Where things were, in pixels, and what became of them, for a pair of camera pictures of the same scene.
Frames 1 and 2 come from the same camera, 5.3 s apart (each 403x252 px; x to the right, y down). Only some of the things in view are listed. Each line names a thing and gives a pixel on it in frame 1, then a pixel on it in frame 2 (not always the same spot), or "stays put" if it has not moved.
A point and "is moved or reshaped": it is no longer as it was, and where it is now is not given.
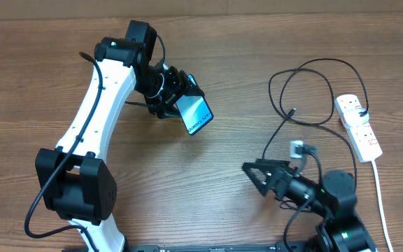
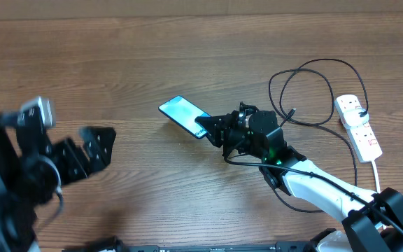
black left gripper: x=180 y=85 → x=99 y=152
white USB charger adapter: x=352 y=117 stays put
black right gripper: x=276 y=176 → x=222 y=124
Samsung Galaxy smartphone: x=194 y=110 is moved or reshaped
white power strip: x=361 y=136 stays put
